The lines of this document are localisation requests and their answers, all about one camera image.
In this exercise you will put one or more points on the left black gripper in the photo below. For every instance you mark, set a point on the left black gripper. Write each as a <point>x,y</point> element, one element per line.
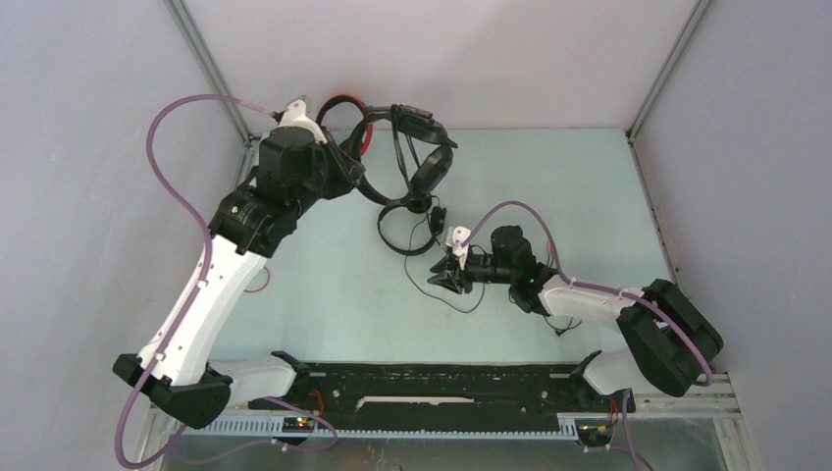
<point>347,170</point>

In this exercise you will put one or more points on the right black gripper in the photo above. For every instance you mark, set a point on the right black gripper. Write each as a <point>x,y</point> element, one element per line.
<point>446,274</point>

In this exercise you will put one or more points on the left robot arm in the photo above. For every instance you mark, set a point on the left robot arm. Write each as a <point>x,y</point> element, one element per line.
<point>296,168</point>

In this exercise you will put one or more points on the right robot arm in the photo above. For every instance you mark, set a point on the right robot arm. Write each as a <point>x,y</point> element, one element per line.
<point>669,343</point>

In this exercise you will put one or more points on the red headphones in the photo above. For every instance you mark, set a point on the red headphones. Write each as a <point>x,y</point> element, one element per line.
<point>341,112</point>

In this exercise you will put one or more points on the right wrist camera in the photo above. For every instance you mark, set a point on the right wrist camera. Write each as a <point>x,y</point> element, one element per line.
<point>456,245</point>

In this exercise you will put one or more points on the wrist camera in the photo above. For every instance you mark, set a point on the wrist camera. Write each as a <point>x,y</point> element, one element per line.
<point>295,114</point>
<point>456,245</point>

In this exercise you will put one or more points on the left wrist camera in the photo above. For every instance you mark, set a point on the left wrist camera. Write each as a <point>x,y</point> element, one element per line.
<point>295,114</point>

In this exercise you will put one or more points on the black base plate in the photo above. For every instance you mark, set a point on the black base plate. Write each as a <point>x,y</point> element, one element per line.
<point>448,398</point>

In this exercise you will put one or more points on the aluminium frame rail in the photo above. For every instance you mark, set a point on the aluminium frame rail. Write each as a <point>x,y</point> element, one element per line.
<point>263,419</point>

